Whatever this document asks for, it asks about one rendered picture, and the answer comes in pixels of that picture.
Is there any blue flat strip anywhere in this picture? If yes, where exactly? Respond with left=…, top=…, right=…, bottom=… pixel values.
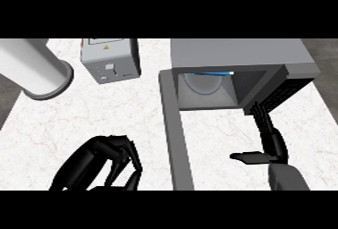
left=192, top=71, right=237, bottom=77

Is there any grey box appliance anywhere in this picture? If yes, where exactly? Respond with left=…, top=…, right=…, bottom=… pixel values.
left=80, top=38, right=144, bottom=85

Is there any white cylinder with grey rim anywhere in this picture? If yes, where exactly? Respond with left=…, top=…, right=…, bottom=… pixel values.
left=0, top=38, right=76, bottom=101

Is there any grey microwave door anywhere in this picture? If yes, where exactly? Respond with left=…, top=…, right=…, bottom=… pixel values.
left=158, top=69, right=195, bottom=191

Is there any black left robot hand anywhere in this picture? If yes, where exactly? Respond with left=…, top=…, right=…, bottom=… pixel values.
left=48, top=135, right=145, bottom=191

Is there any grey microwave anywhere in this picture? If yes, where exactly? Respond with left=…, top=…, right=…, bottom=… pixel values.
left=169, top=38, right=322, bottom=116

